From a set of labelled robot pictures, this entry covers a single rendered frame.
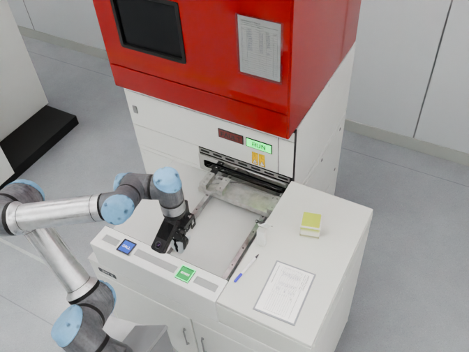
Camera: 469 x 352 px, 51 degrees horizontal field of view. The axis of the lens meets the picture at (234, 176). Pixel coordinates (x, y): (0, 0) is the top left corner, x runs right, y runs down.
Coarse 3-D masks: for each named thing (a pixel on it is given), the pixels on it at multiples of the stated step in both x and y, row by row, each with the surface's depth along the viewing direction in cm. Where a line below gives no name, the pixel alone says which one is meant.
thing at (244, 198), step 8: (216, 184) 215; (232, 184) 215; (208, 192) 214; (232, 192) 212; (240, 192) 211; (248, 192) 211; (224, 200) 212; (232, 200) 209; (240, 200) 208; (248, 200) 208; (256, 200) 208; (264, 200) 207; (248, 208) 207; (256, 208) 205; (264, 208) 205; (264, 216) 205
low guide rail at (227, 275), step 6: (252, 234) 199; (246, 240) 197; (252, 240) 199; (246, 246) 196; (240, 252) 194; (234, 258) 192; (240, 258) 193; (234, 264) 190; (228, 270) 188; (228, 276) 187
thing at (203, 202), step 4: (204, 196) 215; (208, 196) 215; (212, 196) 218; (200, 200) 213; (204, 200) 213; (208, 200) 216; (200, 204) 212; (204, 204) 214; (196, 208) 210; (200, 208) 211; (192, 212) 209; (196, 212) 209; (200, 212) 212; (196, 216) 210; (168, 248) 197; (172, 248) 199; (168, 252) 197
